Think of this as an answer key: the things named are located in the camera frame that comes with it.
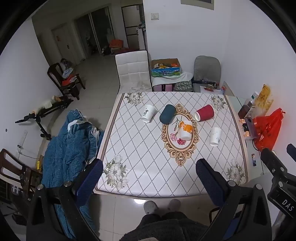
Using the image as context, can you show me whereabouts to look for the pile of clothes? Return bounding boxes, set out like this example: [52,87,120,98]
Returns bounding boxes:
[60,58,78,87]

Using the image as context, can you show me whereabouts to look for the pink bag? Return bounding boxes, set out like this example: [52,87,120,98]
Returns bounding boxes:
[153,84,174,92]

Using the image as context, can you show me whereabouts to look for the white cup with black print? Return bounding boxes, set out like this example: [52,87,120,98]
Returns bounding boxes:
[141,104,158,123]

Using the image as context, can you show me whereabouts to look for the black white patterned bag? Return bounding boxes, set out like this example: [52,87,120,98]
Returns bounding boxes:
[173,80,193,93]

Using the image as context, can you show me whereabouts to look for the red cup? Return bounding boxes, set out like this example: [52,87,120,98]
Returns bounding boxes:
[194,104,214,121]

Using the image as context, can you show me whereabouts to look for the blue quilted blanket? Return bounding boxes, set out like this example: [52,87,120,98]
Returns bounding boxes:
[40,108,105,240]

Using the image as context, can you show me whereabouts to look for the black handle tool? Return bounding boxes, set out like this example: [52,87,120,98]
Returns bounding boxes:
[192,79,219,88]

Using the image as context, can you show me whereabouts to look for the black exercise machine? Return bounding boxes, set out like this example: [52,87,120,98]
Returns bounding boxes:
[15,95,75,141]

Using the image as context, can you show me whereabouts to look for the dark wooden chair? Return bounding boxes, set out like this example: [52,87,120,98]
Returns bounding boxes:
[47,62,86,101]

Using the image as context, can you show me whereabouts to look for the yellow snack bag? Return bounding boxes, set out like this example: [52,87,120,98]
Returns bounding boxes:
[253,84,274,117]

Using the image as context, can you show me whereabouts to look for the white cloth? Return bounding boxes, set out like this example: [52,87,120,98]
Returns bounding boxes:
[150,72,194,87]

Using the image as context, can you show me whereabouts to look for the wooden door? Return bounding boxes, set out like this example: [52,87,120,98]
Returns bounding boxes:
[51,23,80,66]

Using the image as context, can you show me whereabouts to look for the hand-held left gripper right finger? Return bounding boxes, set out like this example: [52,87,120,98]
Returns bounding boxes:
[195,158,272,241]

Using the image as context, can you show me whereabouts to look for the person's dark fleece trousers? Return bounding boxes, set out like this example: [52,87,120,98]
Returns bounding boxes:
[120,212,209,241]

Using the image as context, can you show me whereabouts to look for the cardboard box with packets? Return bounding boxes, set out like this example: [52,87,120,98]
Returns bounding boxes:
[151,58,181,77]

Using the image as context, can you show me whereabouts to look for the glass side table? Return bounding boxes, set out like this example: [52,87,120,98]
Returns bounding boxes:
[222,81,269,180]

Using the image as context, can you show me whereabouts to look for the grey slipper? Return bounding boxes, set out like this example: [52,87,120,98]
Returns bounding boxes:
[143,201,158,215]
[168,199,181,212]

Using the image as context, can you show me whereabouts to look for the brown wooden chair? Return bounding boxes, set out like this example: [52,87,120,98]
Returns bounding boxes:
[0,148,43,219]

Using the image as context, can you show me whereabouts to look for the wall picture frame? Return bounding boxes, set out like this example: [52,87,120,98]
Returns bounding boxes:
[181,0,214,10]

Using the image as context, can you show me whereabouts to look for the grey small box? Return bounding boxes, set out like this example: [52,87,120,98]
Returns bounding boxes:
[244,116,258,138]

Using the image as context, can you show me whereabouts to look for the white cup with grey print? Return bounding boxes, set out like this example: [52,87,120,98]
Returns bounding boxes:
[209,127,223,147]

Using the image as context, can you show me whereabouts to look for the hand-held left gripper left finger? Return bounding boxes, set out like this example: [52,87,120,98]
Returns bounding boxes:
[26,159,104,241]

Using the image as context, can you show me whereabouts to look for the white padded chair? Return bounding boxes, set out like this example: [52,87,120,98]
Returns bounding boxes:
[115,50,153,93]

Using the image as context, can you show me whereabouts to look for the diamond pattern floral tablecloth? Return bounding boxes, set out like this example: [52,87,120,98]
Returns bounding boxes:
[94,91,251,199]

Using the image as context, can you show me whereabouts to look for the dark teal cup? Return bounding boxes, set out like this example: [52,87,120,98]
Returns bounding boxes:
[159,104,177,124]

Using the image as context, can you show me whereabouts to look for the white cup with orange print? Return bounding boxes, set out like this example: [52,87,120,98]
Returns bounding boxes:
[179,120,194,141]

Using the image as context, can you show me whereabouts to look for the grey padded chair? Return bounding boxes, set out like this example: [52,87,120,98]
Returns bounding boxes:
[192,56,221,93]

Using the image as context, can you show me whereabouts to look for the red plastic bag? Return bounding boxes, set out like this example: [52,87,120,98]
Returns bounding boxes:
[253,108,285,151]

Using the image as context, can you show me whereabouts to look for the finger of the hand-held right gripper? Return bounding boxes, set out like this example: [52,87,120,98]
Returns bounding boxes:
[261,148,288,181]
[286,144,296,162]

